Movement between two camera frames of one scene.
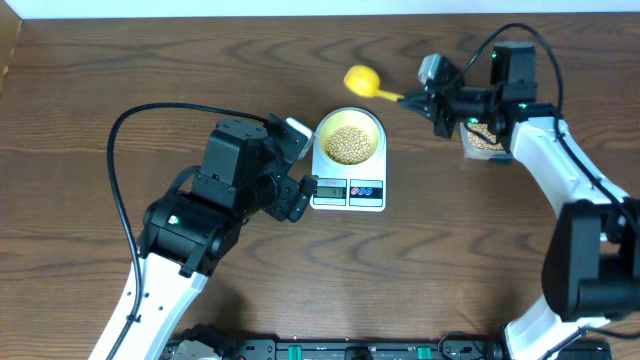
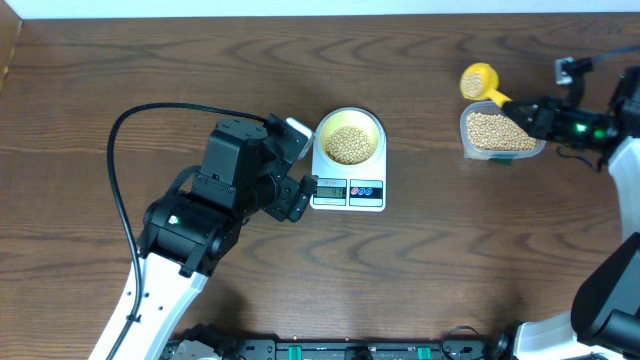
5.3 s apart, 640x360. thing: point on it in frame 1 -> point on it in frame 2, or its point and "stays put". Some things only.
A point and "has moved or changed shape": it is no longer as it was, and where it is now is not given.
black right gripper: [435, 107] -> [544, 122]
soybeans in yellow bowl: [348, 145] stays put
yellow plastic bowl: [356, 118] stays put
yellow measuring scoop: [366, 81] has moved or changed shape
